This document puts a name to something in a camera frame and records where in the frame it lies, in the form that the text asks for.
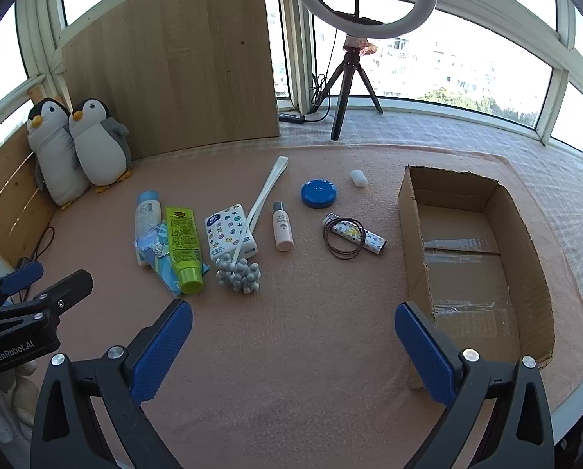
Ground blue round tape measure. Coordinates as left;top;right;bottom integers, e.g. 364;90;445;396
301;179;337;209

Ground white ring light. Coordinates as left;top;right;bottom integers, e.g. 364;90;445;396
288;0;441;41

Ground patterned lighter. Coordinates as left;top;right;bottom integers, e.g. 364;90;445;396
322;213;387;255

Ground white patterned tissue pack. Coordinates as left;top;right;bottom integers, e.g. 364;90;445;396
204;204;258;261

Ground brown hair ties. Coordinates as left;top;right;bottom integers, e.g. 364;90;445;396
322;217;367;260

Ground white head massager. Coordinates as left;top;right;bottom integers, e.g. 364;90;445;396
212;156;288;294

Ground left penguin plush toy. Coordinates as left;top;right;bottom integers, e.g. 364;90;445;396
27;97;90;209

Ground black tripod stand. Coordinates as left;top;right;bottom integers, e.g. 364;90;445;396
308;35;384;141

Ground green tube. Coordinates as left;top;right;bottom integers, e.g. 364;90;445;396
165;206;204;295

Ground grey gloved left hand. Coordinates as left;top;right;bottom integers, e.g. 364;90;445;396
0;360;39;467

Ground white blue lotion bottle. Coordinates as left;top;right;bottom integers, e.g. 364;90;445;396
135;190;162;242

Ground penguin plush toy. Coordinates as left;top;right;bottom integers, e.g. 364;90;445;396
69;98;132;194
27;97;90;209

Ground small white eraser block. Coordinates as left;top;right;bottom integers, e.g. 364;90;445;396
350;170;369;188

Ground cardboard box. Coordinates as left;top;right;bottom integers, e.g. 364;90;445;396
397;165;555;367

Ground blue wet wipes pack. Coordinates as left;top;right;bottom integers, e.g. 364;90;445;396
135;221;205;297

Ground black power strip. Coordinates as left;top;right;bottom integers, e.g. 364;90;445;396
278;113;305;125

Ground small pink white bottle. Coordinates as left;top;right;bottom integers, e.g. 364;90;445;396
272;201;294;252

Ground large wooden board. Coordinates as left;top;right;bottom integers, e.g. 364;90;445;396
62;0;278;159

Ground black charger with cable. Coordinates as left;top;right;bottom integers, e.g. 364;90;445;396
14;226;56;270

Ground right penguin plush toy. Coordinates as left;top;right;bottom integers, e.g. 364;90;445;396
69;98;132;194

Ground small wooden side board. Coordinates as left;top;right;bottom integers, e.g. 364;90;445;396
0;125;57;265

